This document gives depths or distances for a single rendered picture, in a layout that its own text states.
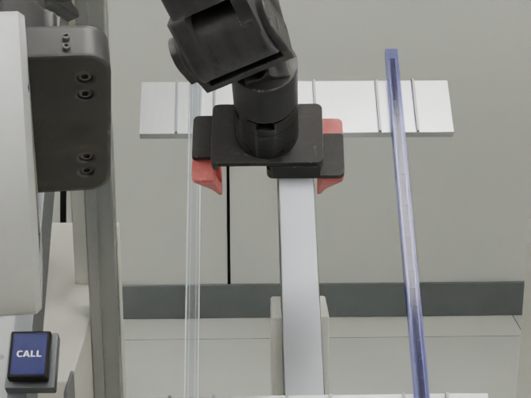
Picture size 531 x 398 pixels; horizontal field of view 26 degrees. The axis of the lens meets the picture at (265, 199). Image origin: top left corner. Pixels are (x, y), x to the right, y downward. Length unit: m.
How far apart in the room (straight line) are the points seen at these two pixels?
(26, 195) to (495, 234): 2.86
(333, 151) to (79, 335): 0.68
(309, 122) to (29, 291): 0.66
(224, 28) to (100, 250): 0.81
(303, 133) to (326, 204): 2.10
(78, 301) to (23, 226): 1.34
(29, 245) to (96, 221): 1.21
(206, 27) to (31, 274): 0.51
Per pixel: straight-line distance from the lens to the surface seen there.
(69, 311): 1.73
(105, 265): 1.66
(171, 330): 3.18
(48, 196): 1.33
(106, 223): 1.64
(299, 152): 1.04
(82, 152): 0.49
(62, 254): 1.96
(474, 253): 3.26
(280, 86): 0.96
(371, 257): 3.22
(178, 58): 0.93
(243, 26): 0.90
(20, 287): 0.43
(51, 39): 0.45
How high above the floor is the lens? 1.29
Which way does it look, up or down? 17 degrees down
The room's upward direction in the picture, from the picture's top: straight up
